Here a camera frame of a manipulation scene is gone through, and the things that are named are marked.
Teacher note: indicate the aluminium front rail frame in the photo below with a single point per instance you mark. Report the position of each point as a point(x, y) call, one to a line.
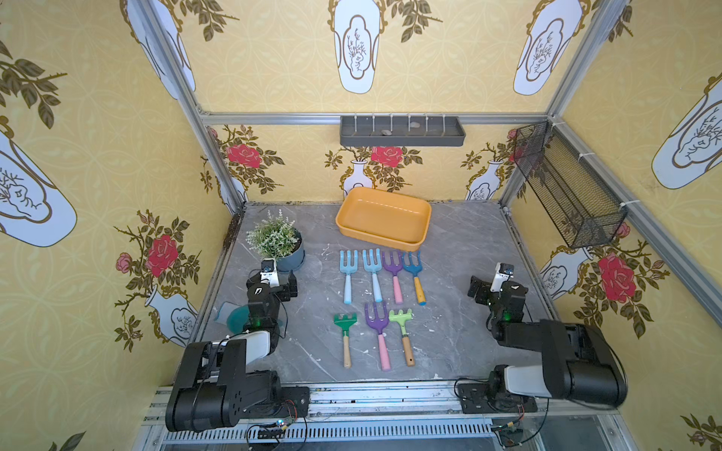
point(397, 414)

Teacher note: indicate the orange plastic storage box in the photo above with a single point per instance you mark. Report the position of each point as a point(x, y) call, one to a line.
point(387, 219)

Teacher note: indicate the teal garden glove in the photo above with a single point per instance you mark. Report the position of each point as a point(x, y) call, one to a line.
point(234, 317)

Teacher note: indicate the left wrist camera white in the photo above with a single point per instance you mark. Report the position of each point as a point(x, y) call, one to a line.
point(269, 273)

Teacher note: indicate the blue cultivator yellow handle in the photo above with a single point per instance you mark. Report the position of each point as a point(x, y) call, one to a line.
point(411, 263)

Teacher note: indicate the light blue hand rake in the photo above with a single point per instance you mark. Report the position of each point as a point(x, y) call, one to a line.
point(348, 266)
point(373, 264)

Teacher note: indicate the grey wall shelf tray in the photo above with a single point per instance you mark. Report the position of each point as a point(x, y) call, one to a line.
point(401, 131)

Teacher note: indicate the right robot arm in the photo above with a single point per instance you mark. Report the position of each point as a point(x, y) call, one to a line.
point(577, 363)

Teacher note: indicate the black wire mesh basket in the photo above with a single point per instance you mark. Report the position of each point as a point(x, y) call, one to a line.
point(581, 205)

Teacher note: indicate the green rake wooden handle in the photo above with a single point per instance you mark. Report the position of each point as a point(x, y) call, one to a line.
point(346, 322)

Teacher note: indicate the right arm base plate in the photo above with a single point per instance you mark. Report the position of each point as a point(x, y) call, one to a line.
point(478, 397)

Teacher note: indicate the artificial green white plant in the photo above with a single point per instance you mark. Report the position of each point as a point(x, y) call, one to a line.
point(274, 237)

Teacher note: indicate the light green tool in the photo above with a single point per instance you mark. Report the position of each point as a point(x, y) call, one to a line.
point(401, 317)

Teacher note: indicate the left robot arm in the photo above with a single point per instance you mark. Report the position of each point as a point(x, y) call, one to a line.
point(213, 389)

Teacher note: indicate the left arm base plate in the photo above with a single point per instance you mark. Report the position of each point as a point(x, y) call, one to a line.
point(292, 401)

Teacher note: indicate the purple cultivator pink handle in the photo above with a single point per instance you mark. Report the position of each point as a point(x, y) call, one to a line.
point(377, 318)

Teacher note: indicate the purple rake pink handle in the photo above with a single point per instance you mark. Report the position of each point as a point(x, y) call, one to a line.
point(392, 261)

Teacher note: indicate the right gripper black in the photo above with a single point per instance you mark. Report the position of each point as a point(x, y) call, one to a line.
point(489, 287)

